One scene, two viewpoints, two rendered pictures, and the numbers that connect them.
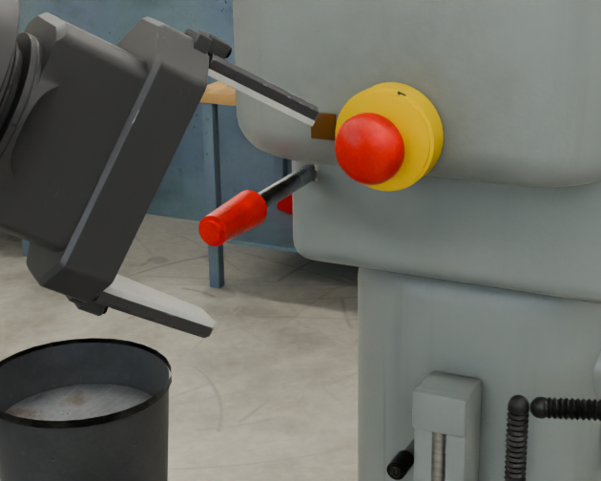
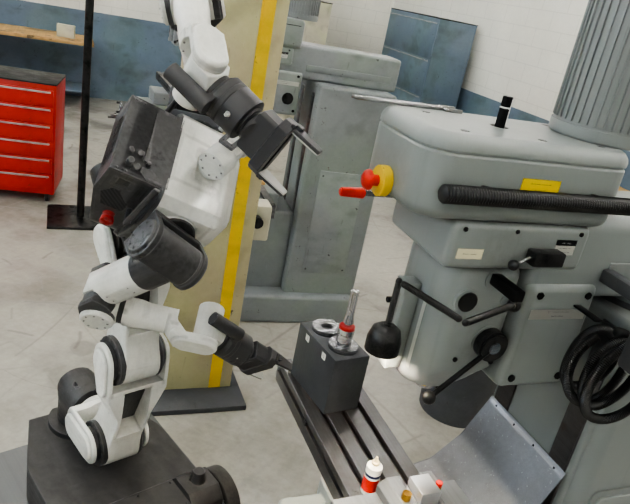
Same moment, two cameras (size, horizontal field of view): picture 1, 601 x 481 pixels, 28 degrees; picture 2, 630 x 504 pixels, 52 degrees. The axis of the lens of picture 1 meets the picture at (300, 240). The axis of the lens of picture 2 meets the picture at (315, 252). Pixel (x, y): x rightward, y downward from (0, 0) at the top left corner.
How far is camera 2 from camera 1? 0.82 m
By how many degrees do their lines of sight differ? 38
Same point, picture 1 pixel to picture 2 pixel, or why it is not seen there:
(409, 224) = (412, 220)
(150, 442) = not seen: hidden behind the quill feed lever
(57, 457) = not seen: hidden behind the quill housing
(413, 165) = (379, 189)
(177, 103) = (279, 136)
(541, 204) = (436, 226)
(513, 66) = (408, 170)
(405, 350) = (411, 266)
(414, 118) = (383, 176)
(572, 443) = (439, 318)
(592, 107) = (423, 190)
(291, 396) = not seen: hidden behind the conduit
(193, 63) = (287, 129)
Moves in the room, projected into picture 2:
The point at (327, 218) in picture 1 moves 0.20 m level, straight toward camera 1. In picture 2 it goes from (398, 211) to (335, 222)
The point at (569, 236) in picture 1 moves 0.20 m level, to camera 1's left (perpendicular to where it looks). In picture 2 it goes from (439, 239) to (361, 203)
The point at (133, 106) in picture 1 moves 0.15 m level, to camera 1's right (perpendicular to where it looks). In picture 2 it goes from (271, 133) to (331, 158)
